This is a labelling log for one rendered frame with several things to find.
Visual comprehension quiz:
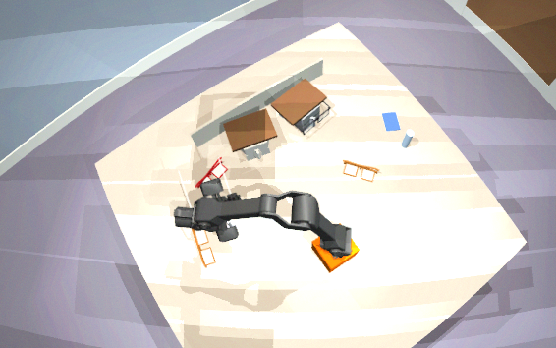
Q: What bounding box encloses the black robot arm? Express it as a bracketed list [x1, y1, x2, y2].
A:
[173, 190, 352, 259]

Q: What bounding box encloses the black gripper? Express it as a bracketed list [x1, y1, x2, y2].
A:
[200, 178, 240, 243]

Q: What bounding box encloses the light blue cylinder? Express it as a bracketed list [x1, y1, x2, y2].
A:
[402, 130, 414, 148]

